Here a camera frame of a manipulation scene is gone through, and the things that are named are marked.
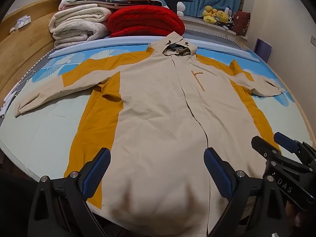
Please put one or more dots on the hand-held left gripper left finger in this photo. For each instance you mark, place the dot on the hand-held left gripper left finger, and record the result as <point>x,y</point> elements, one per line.
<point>96,174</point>

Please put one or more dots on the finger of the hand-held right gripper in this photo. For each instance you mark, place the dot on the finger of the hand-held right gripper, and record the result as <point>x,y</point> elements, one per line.
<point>263,147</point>
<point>286,142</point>

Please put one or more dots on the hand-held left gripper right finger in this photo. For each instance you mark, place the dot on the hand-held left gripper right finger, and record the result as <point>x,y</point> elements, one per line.
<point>218,175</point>

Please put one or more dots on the beige and mustard hooded coat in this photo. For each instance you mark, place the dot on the beige and mustard hooded coat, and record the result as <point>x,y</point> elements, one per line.
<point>158,118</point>

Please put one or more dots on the person's right hand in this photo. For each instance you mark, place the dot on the person's right hand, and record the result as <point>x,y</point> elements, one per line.
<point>300,222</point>

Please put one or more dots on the purple box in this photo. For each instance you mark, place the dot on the purple box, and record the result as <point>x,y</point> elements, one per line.
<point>263,50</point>

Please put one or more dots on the maroon bag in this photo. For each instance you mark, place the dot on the maroon bag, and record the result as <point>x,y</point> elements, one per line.
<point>241,23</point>

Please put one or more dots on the yellow plush toy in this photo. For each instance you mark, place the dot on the yellow plush toy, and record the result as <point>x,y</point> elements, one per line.
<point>223,16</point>
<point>209,14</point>

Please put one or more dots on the cream fluffy folded blanket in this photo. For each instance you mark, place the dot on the cream fluffy folded blanket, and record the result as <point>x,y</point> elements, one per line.
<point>79,14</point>
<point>79,35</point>

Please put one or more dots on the wooden headboard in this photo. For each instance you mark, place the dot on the wooden headboard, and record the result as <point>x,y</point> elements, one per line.
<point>24,44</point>

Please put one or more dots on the white plush toy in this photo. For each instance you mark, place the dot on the white plush toy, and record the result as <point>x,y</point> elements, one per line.
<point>181,8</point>

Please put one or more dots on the red folded blanket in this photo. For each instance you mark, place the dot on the red folded blanket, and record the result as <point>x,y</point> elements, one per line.
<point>145,19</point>

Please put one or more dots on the white tissue pack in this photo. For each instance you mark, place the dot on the white tissue pack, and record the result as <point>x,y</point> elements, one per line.
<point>21,23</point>

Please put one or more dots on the dark star-print blanket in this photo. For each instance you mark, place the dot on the dark star-print blanket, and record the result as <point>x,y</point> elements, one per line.
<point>138,3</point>

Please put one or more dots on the wall socket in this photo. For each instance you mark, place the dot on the wall socket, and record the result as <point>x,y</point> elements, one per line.
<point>313,40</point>

